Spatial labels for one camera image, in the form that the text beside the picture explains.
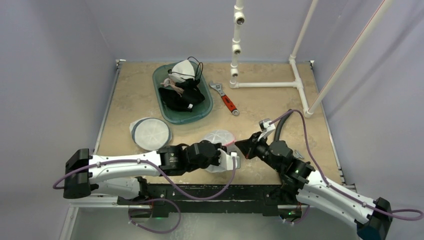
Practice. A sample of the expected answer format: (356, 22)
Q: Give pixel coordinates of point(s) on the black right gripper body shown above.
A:
(253, 147)

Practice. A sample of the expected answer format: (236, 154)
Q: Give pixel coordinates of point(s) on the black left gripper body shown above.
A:
(214, 160)

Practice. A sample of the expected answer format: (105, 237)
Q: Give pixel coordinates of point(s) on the white and black bra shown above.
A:
(188, 69)

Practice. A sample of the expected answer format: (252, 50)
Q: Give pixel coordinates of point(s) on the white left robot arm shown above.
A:
(121, 176)

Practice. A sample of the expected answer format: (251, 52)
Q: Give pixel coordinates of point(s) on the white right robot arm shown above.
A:
(301, 182)

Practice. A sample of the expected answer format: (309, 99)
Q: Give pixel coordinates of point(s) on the beige bra in basin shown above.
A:
(170, 83)

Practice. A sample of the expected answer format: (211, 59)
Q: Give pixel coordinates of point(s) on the small metal clamp tool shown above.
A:
(298, 155)

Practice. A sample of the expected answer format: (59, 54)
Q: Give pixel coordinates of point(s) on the black garment in basin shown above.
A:
(173, 100)

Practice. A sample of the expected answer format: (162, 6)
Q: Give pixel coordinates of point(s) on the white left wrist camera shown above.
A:
(228, 161)

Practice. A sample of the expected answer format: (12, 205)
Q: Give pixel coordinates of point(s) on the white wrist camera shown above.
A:
(228, 161)
(267, 127)

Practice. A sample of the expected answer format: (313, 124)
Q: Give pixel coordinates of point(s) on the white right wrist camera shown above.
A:
(267, 127)

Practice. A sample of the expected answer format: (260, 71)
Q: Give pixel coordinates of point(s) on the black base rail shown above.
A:
(268, 200)

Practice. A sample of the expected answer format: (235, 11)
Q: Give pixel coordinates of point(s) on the red-handled adjustable wrench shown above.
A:
(228, 103)

